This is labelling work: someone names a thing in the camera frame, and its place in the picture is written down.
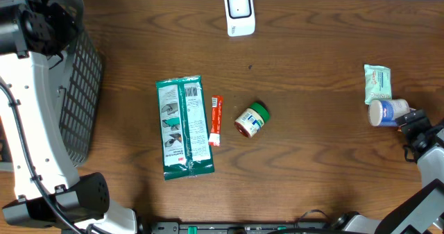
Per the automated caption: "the white round tub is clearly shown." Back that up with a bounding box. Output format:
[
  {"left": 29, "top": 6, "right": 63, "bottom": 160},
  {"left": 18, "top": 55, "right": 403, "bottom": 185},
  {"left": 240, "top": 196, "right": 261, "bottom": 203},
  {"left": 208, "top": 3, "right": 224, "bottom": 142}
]
[{"left": 368, "top": 99, "right": 411, "bottom": 127}]

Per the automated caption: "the green white wipes pack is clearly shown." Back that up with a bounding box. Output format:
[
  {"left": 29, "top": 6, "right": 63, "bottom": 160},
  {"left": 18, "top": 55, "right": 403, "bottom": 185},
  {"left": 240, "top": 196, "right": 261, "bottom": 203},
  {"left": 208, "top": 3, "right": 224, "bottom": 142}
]
[{"left": 364, "top": 64, "right": 392, "bottom": 105}]

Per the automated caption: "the green lid jar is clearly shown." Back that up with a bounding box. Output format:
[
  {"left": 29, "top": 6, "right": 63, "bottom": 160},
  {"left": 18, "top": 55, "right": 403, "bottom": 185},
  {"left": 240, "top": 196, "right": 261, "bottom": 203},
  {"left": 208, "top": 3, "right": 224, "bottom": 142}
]
[{"left": 234, "top": 102, "right": 271, "bottom": 138}]

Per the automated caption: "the red snack package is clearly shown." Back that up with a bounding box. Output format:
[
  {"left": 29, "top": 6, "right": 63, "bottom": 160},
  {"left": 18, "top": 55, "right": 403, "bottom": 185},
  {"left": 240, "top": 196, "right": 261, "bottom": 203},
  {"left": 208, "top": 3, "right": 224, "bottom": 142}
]
[{"left": 209, "top": 95, "right": 223, "bottom": 147}]

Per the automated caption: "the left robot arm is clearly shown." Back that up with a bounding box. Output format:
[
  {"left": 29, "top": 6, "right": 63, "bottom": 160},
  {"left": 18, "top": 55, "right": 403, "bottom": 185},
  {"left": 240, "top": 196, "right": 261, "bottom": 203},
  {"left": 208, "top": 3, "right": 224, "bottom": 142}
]
[{"left": 1, "top": 0, "right": 144, "bottom": 233}]

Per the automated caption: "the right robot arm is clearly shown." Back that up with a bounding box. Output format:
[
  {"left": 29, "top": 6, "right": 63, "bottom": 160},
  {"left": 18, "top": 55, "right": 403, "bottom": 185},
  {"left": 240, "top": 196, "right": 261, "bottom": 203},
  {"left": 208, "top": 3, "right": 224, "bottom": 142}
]
[{"left": 331, "top": 110, "right": 443, "bottom": 234}]

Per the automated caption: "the white barcode scanner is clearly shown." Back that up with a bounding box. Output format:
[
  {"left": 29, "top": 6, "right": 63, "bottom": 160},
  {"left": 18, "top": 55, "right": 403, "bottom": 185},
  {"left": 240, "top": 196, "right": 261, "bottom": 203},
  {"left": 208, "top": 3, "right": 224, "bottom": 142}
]
[{"left": 224, "top": 0, "right": 256, "bottom": 37}]

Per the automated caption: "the grey plastic shopping basket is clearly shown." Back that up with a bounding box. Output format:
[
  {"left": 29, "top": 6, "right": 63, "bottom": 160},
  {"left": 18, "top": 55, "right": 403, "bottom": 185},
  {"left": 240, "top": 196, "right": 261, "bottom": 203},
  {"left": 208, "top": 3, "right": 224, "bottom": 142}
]
[{"left": 0, "top": 0, "right": 104, "bottom": 172}]

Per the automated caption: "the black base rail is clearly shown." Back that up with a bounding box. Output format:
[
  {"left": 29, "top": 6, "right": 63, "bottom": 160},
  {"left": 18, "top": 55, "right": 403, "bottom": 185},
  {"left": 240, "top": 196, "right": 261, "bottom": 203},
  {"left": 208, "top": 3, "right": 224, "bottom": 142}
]
[{"left": 151, "top": 221, "right": 332, "bottom": 234}]

